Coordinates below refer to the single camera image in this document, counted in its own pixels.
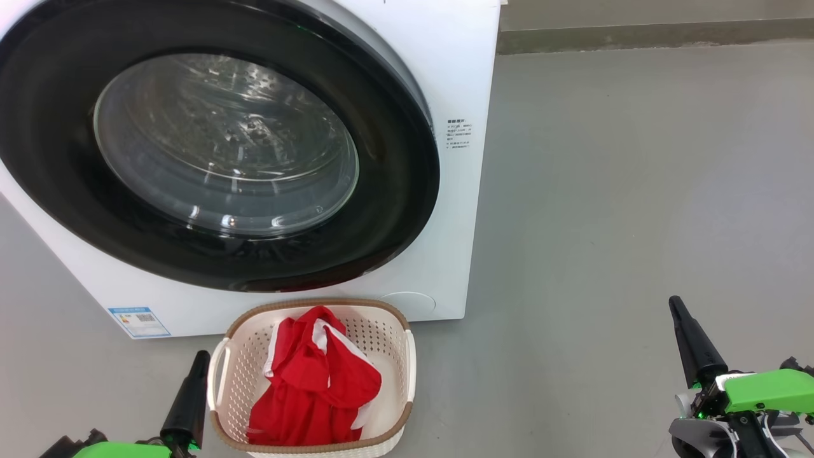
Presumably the dark grey round washer door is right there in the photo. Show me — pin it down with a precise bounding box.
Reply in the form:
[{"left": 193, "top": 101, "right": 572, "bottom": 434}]
[{"left": 0, "top": 0, "right": 441, "bottom": 294}]

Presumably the blue energy label sticker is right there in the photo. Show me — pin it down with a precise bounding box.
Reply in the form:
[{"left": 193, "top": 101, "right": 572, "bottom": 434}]
[{"left": 107, "top": 307, "right": 172, "bottom": 339}]

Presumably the white front-load washing machine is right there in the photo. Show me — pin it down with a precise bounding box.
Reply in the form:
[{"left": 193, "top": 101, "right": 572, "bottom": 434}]
[{"left": 0, "top": 0, "right": 504, "bottom": 340}]

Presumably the red and white garment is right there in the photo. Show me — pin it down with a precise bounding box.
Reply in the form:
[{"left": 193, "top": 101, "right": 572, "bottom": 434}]
[{"left": 247, "top": 305, "right": 383, "bottom": 448}]

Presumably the black text warning sticker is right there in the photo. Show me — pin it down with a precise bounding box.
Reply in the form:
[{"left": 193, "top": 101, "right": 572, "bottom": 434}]
[{"left": 445, "top": 118, "right": 475, "bottom": 151}]

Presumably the cream laundry basket brown rim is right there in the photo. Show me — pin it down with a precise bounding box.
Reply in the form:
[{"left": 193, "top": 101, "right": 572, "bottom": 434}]
[{"left": 207, "top": 298, "right": 418, "bottom": 458}]

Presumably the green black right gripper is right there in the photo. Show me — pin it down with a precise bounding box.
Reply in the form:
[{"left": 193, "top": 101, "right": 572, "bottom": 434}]
[{"left": 668, "top": 295, "right": 814, "bottom": 458}]

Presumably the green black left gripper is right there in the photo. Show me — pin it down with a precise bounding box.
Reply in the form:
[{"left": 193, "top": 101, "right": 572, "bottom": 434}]
[{"left": 38, "top": 349, "right": 211, "bottom": 458}]

